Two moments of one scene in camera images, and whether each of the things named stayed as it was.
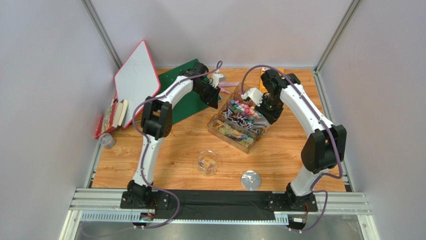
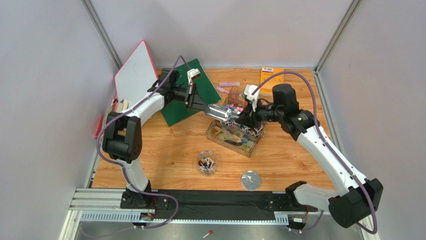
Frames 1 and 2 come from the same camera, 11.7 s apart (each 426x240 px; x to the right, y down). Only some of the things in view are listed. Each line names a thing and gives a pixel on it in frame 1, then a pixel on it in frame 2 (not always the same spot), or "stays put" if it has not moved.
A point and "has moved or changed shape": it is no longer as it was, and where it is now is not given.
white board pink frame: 136,80 stays put
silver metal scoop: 260,122 has moved or changed shape
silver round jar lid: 250,180 stays put
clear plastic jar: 207,162 stays put
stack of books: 114,117 stays put
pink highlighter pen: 229,84 stays put
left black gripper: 212,99 -> 193,99
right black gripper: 270,113 -> 253,112
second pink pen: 223,90 stays put
